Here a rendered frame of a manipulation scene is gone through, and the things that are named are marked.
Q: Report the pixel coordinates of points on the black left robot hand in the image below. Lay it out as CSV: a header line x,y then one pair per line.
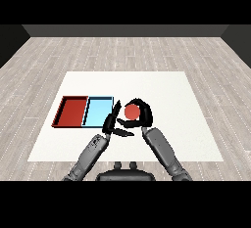
x,y
110,122

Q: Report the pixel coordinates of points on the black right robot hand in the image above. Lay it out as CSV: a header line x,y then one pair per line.
x,y
146,113

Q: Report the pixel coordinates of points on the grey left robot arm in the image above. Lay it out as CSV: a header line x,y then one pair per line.
x,y
88,158

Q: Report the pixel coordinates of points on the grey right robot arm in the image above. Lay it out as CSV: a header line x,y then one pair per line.
x,y
165,153

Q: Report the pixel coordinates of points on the light blue shallow open box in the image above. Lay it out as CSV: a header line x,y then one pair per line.
x,y
98,111

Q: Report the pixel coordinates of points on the red shallow open box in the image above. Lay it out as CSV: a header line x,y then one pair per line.
x,y
71,111

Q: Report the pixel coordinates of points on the dark grey robot body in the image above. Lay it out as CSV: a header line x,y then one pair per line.
x,y
125,174

